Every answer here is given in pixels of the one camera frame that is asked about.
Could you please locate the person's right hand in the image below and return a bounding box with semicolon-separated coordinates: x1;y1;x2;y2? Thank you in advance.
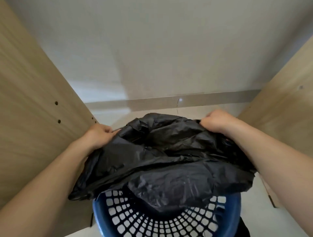
200;109;239;135

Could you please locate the person's left hand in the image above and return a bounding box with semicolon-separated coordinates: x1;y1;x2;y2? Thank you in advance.
83;124;121;150

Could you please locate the black plastic trash bag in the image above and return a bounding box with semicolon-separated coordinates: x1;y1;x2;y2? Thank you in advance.
68;113;257;213

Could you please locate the person's left forearm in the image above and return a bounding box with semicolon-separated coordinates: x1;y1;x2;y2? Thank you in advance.
0;136;94;237

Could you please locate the person's right forearm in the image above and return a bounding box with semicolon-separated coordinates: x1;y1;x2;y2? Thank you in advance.
224;119;313;237

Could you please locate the grey baseboard strip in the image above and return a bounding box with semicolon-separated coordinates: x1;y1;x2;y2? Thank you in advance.
85;89;262;112

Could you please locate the light wooden cabinet panel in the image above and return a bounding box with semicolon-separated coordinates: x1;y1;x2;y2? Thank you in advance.
0;0;99;237
237;42;313;208

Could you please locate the blue plastic mesh basket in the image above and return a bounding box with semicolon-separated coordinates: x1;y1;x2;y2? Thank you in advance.
92;188;242;237

